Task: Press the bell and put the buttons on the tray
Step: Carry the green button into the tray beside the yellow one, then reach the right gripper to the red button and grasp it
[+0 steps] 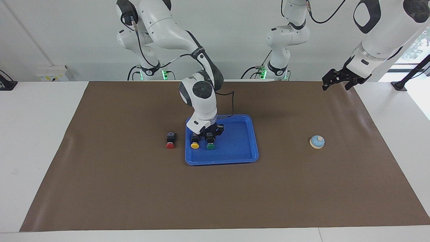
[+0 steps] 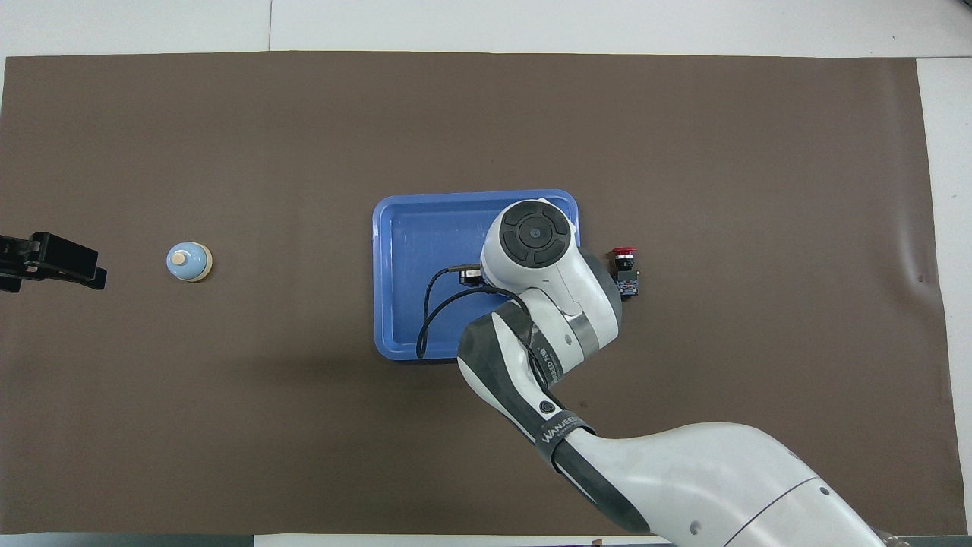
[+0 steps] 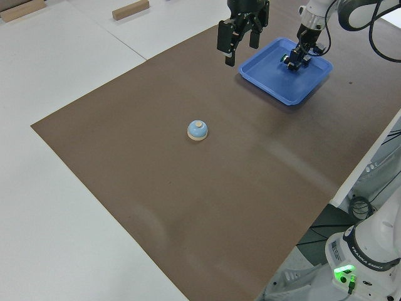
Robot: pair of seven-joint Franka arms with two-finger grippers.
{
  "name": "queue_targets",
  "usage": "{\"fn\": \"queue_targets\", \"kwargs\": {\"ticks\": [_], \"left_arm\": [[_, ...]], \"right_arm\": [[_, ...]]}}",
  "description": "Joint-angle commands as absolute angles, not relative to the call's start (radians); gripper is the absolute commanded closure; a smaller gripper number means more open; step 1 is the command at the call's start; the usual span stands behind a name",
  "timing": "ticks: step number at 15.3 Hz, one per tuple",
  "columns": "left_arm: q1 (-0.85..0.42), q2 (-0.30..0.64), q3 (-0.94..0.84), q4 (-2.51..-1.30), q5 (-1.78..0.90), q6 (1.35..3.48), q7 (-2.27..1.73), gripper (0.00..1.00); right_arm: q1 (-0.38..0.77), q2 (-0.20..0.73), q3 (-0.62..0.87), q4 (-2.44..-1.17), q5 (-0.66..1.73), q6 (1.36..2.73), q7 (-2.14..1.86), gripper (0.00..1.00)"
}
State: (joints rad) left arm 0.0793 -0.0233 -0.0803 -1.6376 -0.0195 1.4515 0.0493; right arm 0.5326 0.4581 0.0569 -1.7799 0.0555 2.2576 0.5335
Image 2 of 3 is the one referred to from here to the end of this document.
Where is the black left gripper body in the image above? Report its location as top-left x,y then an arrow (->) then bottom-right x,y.
0,236 -> 37,280

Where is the blue plastic tray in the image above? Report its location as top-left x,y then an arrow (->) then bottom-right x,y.
372,189 -> 584,361

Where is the brown table mat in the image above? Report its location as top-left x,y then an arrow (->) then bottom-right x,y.
0,51 -> 959,536

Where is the red push button switch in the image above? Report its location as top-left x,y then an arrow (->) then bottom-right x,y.
611,246 -> 641,300

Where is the light blue service bell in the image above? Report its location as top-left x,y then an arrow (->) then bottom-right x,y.
166,241 -> 213,283

